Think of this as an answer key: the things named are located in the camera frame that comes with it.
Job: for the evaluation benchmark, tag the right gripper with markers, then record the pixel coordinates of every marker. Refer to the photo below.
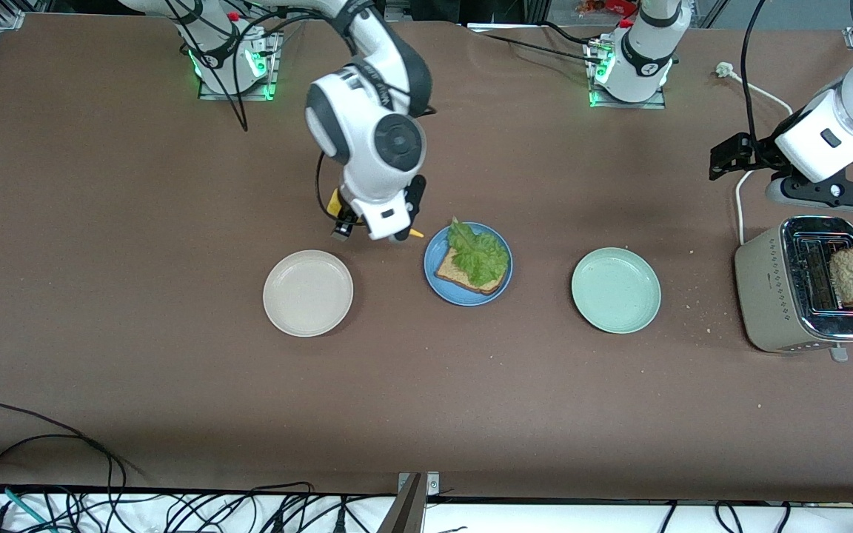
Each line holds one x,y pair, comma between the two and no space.
346,218

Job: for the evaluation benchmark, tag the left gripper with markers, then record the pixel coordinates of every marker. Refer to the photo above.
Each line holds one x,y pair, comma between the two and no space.
758,152

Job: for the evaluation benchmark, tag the yellow squeeze bottle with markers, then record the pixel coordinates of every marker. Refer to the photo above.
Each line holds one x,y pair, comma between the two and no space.
333,201

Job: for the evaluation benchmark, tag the green lettuce leaf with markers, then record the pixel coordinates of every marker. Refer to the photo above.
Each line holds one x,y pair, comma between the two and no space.
480,255

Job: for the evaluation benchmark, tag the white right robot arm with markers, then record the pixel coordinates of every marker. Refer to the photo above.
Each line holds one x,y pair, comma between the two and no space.
356,118

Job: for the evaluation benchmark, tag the beige round plate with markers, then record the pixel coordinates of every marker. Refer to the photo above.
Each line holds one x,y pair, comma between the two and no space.
308,294

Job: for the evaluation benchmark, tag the blue round plate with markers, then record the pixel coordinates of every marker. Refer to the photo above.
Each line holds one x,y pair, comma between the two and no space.
437,285

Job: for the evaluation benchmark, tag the pale green round plate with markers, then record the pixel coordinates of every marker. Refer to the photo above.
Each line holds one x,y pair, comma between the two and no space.
616,290

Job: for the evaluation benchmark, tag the beige metal toaster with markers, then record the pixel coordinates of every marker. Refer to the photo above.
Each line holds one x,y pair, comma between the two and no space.
763,296

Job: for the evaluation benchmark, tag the red orange object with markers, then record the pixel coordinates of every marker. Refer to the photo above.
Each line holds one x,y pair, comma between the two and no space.
604,6

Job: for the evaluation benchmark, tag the grey metal box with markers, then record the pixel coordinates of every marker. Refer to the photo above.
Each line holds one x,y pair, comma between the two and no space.
482,11

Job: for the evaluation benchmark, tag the aluminium camera post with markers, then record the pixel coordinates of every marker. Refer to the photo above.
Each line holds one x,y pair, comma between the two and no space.
408,511

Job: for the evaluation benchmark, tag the aluminium frame rail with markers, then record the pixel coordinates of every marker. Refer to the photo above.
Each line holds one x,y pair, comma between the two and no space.
15,13

